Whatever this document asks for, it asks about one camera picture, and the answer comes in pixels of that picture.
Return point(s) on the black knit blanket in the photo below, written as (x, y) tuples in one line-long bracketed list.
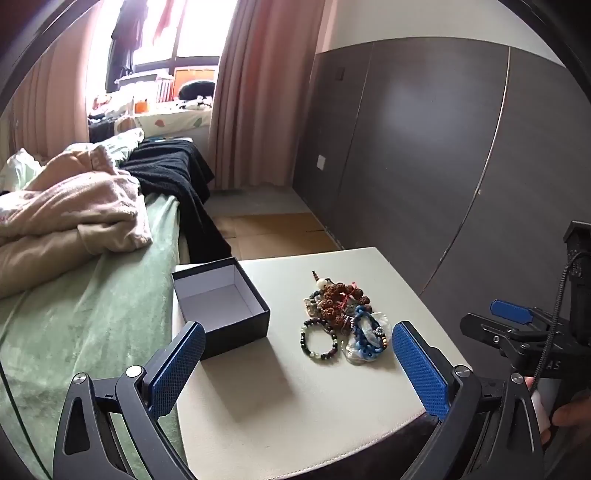
[(180, 170)]

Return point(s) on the window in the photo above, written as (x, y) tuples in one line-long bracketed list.
[(194, 32)]

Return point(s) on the white wall socket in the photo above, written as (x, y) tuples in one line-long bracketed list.
[(321, 162)]

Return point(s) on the orange box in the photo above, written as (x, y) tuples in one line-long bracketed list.
[(196, 74)]

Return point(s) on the black jewelry box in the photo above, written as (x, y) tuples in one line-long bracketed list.
[(240, 334)]

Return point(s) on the green bed sheet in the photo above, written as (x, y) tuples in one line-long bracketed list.
[(92, 314)]

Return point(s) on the pink curtain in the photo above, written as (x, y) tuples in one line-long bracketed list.
[(258, 92)]

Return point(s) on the person's right hand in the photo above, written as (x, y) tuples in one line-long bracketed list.
[(570, 413)]

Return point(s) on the black round cushion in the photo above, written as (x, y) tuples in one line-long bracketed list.
[(197, 89)]

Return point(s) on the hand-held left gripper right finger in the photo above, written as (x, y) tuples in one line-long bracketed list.
[(420, 369)]

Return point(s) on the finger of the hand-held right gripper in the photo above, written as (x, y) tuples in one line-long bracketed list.
[(510, 310), (489, 327)]

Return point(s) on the leaf print pillow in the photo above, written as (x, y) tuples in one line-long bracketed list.
[(175, 121)]

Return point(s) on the pale green quilt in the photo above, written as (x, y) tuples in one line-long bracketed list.
[(121, 143)]

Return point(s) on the hanging dark clothes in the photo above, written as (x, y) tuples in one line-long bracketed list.
[(127, 41)]

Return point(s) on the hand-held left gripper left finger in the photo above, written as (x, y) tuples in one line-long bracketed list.
[(178, 369)]

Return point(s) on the row of books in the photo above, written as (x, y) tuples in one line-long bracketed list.
[(165, 88)]

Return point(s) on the dark grey wardrobe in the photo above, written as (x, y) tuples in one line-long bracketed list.
[(415, 161)]

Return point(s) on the pink fleece blanket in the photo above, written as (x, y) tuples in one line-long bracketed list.
[(83, 198)]

